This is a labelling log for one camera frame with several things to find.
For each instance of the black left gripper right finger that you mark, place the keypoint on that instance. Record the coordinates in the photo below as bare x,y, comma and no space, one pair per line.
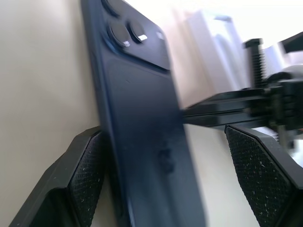
262,179

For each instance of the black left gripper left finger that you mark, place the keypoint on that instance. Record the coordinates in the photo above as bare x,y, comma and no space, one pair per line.
71,179

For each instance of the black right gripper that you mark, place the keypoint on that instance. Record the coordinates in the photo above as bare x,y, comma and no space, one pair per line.
287,101

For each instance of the dark blue smartphone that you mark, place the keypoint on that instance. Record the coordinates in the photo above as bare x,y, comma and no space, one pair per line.
142,123

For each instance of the white phone box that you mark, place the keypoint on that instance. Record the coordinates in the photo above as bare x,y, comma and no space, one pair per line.
203,49

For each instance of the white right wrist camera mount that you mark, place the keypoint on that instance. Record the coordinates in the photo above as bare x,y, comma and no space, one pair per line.
284,63

